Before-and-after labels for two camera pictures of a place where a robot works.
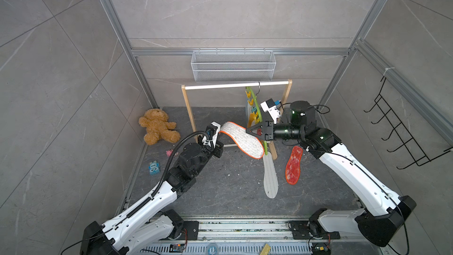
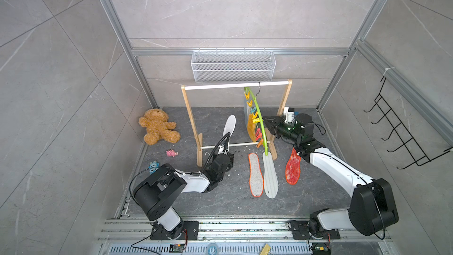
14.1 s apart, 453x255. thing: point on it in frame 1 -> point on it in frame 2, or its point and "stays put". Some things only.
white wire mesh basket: x=232 y=66 stays put
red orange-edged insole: x=292 y=167 stays put
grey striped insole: x=271 y=183 stays put
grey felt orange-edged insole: x=249 y=144 -> x=256 y=177
